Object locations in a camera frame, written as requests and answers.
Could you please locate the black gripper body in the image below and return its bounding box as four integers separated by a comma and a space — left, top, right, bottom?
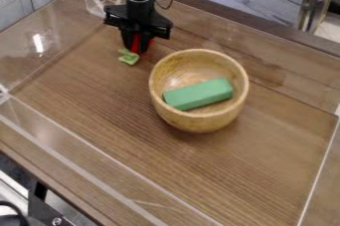
104, 5, 172, 39

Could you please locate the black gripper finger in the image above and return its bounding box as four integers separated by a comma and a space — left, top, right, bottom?
139, 31, 156, 54
122, 27, 135, 51

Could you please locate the red plush fruit green leaf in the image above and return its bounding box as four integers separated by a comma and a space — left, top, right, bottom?
119, 34, 143, 66

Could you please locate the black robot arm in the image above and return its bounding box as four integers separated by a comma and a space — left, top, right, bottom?
104, 0, 172, 55

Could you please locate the wooden bowl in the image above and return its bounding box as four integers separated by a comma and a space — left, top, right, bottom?
150, 49, 250, 132

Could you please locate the green rectangular block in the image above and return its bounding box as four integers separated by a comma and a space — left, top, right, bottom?
163, 78, 234, 111

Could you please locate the clear acrylic tray wall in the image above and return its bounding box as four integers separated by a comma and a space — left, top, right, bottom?
0, 86, 223, 226

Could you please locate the black cable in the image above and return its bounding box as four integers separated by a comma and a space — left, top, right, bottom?
0, 200, 28, 226

